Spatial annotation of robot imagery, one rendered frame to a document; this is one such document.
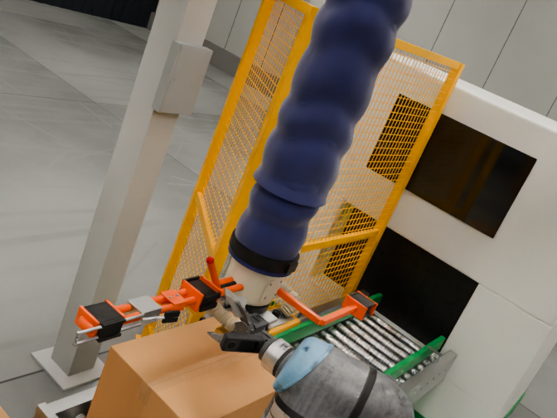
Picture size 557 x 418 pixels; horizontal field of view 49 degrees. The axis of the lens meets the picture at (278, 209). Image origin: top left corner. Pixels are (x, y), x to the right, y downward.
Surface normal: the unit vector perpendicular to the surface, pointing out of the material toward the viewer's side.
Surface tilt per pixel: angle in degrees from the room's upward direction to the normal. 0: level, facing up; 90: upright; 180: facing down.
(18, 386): 0
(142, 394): 90
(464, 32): 90
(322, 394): 75
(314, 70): 83
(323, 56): 80
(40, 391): 0
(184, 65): 90
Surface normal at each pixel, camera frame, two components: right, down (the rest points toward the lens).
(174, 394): 0.36, -0.87
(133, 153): -0.58, 0.07
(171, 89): 0.73, 0.48
